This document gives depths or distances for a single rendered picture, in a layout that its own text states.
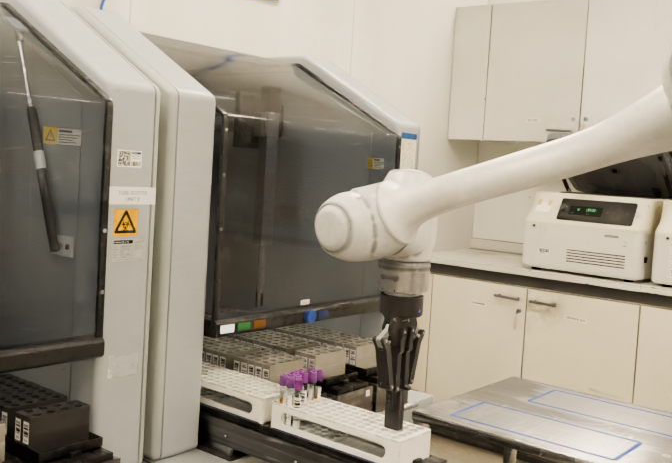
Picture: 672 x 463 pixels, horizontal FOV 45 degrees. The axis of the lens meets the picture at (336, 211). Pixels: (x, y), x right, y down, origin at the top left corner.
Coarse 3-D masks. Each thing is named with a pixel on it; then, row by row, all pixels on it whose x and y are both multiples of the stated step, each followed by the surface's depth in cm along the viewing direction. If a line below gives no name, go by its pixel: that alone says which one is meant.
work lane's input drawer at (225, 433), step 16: (208, 416) 161; (224, 416) 160; (208, 432) 161; (224, 432) 159; (240, 432) 156; (256, 432) 153; (272, 432) 152; (240, 448) 156; (256, 448) 153; (272, 448) 150; (288, 448) 148; (304, 448) 146; (320, 448) 144
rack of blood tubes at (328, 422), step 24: (288, 408) 150; (312, 408) 152; (336, 408) 152; (360, 408) 152; (288, 432) 150; (312, 432) 149; (336, 432) 150; (360, 432) 140; (384, 432) 139; (408, 432) 140; (360, 456) 140; (384, 456) 136; (408, 456) 137
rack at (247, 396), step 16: (208, 368) 175; (224, 368) 175; (208, 384) 164; (224, 384) 163; (240, 384) 163; (256, 384) 164; (272, 384) 165; (208, 400) 164; (224, 400) 171; (240, 400) 172; (256, 400) 155; (272, 400) 156; (256, 416) 156
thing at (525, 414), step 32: (512, 384) 194; (544, 384) 196; (416, 416) 167; (448, 416) 165; (480, 416) 167; (512, 416) 168; (544, 416) 170; (576, 416) 171; (608, 416) 172; (640, 416) 174; (512, 448) 154; (544, 448) 150; (576, 448) 150; (608, 448) 151; (640, 448) 153
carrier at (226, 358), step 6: (246, 348) 189; (252, 348) 189; (258, 348) 190; (222, 354) 183; (228, 354) 182; (234, 354) 184; (240, 354) 185; (222, 360) 183; (228, 360) 183; (222, 366) 183; (228, 366) 183
